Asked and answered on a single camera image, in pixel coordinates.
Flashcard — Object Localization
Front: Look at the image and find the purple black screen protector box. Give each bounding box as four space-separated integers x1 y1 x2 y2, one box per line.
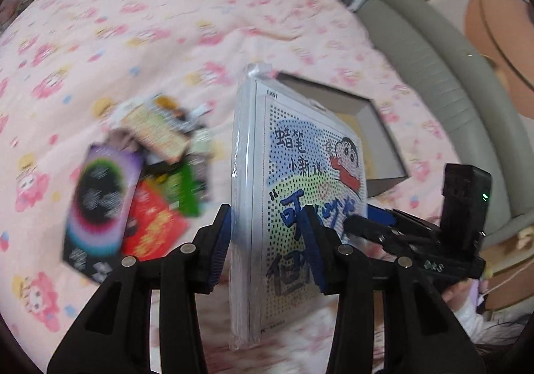
62 144 143 284

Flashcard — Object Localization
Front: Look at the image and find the red snack packet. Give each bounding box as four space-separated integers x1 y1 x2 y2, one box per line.
121 180 188 261

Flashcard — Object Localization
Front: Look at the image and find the white cartoon book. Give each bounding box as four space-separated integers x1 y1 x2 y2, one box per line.
229 63 367 349

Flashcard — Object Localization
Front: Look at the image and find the person's right hand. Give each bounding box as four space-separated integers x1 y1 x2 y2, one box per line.
442 279 479 312

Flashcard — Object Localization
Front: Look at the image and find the grey open cardboard box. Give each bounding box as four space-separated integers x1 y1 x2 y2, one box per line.
277 73 408 198

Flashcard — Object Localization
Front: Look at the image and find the grey padded bed headboard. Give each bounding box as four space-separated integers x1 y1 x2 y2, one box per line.
356 0 533 245

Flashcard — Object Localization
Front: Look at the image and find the green snack packet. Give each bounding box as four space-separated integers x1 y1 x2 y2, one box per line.
160 161 203 217

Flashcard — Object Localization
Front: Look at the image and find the yellow patterned card packet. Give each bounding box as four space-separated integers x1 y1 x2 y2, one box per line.
119 105 189 164

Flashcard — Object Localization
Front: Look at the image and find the dark small packet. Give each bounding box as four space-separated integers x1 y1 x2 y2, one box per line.
173 103 213 134

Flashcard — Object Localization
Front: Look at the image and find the pink cartoon print blanket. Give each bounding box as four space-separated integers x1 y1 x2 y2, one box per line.
1 0 457 369

